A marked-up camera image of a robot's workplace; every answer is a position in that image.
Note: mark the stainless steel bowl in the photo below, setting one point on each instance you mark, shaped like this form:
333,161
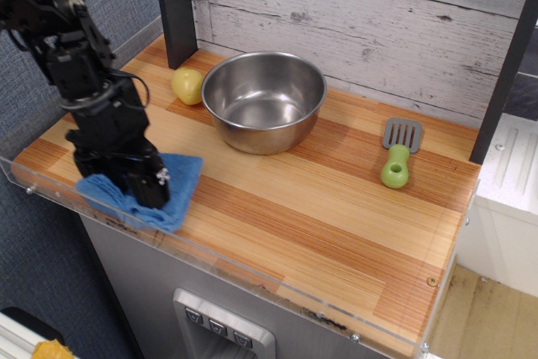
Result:
264,102

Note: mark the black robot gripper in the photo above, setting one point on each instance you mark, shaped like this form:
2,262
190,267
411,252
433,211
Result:
109,139

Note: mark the yellow toy potato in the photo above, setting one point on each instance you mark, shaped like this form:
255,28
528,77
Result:
186,84

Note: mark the yellow object bottom left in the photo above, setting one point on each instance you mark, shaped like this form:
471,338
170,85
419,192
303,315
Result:
51,350

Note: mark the grey green toy spatula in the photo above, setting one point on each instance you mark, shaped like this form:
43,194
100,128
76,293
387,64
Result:
402,139

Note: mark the dark right frame post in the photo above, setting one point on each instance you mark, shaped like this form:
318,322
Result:
507,75

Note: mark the blue microfiber cloth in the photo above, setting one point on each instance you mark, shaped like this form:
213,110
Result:
100,193

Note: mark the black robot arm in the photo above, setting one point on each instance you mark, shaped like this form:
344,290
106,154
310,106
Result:
66,45

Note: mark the white toy sink counter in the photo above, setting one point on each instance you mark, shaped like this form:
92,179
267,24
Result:
499,237

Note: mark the black white bottom-left equipment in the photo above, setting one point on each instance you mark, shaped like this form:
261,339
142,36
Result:
18,340

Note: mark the silver toy fridge cabinet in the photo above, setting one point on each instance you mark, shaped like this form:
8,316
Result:
144,278

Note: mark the grey dispenser button panel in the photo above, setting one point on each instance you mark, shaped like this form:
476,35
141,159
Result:
210,331

